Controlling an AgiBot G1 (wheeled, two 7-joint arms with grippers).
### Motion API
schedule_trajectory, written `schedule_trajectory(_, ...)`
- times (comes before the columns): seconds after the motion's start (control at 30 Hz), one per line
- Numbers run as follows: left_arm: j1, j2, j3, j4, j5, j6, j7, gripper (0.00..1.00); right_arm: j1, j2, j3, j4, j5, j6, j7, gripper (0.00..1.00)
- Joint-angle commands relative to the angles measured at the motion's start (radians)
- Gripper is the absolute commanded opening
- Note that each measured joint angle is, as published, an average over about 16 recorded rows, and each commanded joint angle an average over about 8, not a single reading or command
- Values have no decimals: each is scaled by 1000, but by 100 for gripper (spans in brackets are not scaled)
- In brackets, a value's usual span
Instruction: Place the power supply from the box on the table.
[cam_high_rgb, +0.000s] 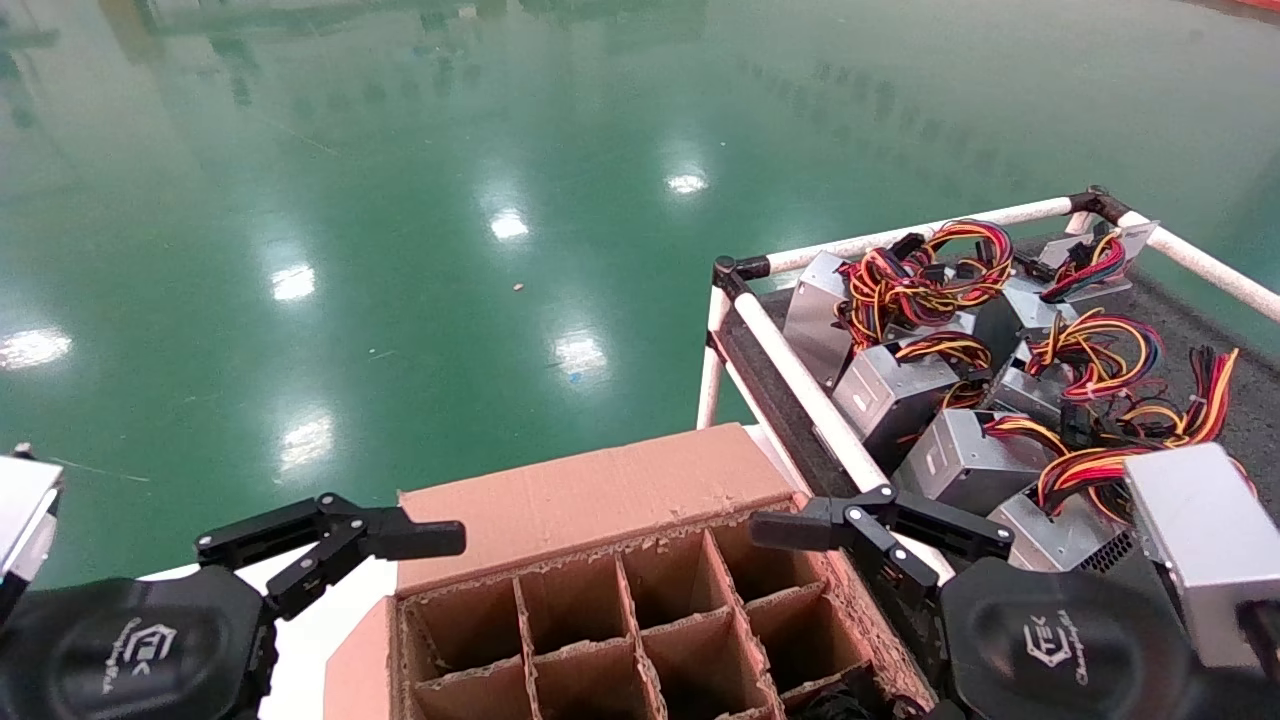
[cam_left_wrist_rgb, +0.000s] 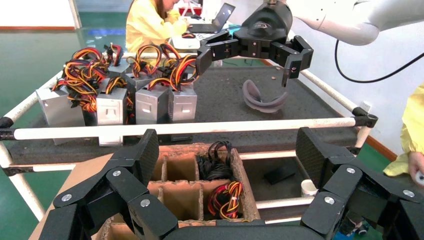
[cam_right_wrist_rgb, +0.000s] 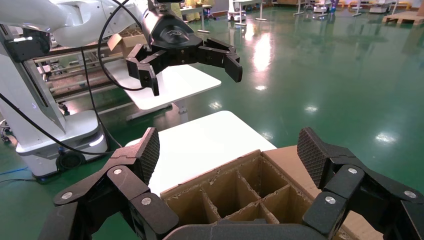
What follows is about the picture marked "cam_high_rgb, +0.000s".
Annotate black pipe corner connector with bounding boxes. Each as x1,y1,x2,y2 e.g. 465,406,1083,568
1068,185,1131,226
712,255,771,301

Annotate silver power supply, short cables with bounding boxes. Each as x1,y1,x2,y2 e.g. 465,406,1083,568
832,333,993,473

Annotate silver power supply, looped cables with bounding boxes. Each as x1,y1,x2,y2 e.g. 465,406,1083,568
985,308,1166,433

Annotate silver power supply, dark side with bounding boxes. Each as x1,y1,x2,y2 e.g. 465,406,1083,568
968,272,1081,373

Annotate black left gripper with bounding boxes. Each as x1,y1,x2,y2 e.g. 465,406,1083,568
0,563,278,720

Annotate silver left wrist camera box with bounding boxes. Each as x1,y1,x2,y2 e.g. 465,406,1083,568
0,452,64,603

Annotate white pipe cart frame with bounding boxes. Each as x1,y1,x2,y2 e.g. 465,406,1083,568
697,185,1280,586

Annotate silver power supply, white sticker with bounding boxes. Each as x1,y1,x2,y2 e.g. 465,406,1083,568
893,408,1069,549

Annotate red yellow black cable bundle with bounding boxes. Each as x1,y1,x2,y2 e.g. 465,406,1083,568
1075,347,1241,453

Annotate cardboard divider grid insert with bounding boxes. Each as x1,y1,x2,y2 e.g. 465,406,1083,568
400,500,871,720

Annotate silver power supply, vent grille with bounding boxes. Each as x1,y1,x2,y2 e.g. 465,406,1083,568
988,445,1256,576

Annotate silver power supply, red cables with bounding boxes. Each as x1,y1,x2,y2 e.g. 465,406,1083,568
1035,220,1161,303

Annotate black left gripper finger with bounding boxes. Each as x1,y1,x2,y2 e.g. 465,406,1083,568
195,493,468,621

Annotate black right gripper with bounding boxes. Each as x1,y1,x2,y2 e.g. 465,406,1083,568
748,484,1216,720

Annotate silver power supply, large cable coil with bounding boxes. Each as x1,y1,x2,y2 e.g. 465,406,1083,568
782,219,1016,391

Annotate brown cardboard box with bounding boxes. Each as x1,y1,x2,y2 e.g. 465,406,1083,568
322,422,946,720

